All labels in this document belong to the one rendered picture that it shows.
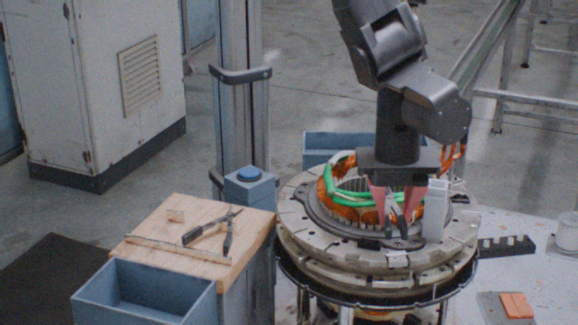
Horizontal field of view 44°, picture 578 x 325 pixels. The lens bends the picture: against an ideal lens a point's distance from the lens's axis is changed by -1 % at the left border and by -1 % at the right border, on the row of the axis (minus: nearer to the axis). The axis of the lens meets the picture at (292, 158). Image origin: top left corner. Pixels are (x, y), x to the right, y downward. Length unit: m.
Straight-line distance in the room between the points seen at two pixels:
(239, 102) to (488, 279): 0.63
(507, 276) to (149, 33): 2.45
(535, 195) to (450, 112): 2.76
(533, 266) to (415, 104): 0.86
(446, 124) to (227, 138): 0.78
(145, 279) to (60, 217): 2.29
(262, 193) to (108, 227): 1.94
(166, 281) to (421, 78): 0.48
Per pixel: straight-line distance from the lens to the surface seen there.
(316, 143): 1.46
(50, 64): 3.33
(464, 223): 1.11
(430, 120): 0.79
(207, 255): 1.05
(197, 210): 1.18
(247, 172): 1.33
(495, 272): 1.57
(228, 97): 1.46
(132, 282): 1.10
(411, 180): 0.89
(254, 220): 1.15
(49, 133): 3.51
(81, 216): 3.34
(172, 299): 1.08
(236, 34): 1.43
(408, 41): 0.83
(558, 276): 1.60
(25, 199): 3.56
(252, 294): 1.17
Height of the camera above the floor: 1.67
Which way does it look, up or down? 27 degrees down
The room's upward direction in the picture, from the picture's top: straight up
